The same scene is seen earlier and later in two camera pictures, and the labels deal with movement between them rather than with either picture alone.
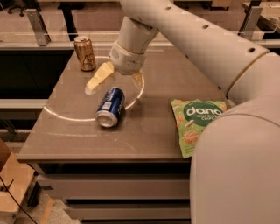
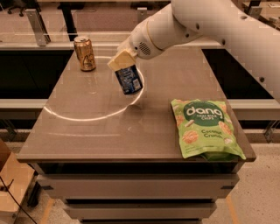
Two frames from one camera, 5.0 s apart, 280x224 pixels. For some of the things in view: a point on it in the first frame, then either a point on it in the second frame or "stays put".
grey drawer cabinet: [119, 192] stays put
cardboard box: [16, 176] stays put
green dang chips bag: [191, 117] stays put
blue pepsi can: [111, 107] to [129, 80]
